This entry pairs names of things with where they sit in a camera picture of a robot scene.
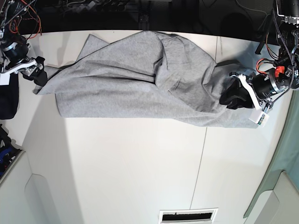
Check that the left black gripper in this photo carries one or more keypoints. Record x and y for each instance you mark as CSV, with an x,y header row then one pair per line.
x,y
236,96

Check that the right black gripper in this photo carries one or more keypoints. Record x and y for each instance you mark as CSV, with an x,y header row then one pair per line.
x,y
36,72

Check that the grey t-shirt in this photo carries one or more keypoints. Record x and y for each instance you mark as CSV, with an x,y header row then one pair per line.
x,y
146,75

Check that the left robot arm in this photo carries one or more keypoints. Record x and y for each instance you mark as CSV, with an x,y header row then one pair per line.
x,y
253,88

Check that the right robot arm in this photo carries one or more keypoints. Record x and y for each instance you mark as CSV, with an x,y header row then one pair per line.
x,y
14,48

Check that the dark cloth pile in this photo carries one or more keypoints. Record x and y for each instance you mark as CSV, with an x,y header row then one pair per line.
x,y
9,98

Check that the white floor vent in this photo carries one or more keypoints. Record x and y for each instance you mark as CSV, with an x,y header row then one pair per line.
x,y
200,216

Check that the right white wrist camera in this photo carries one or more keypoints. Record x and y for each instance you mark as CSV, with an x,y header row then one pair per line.
x,y
5,76

